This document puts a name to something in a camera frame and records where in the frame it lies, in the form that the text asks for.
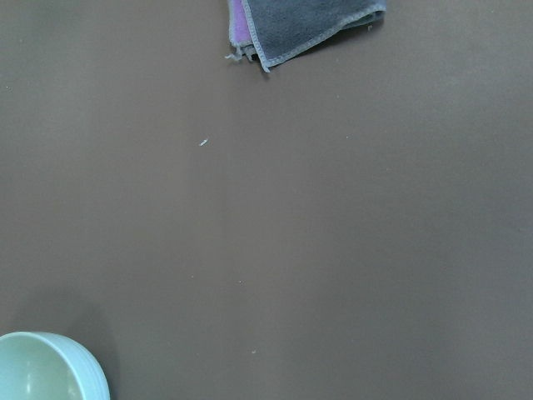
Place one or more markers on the grey folded cloth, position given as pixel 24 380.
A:
pixel 277 31

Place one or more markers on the mint green bowl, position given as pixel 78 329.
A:
pixel 44 365

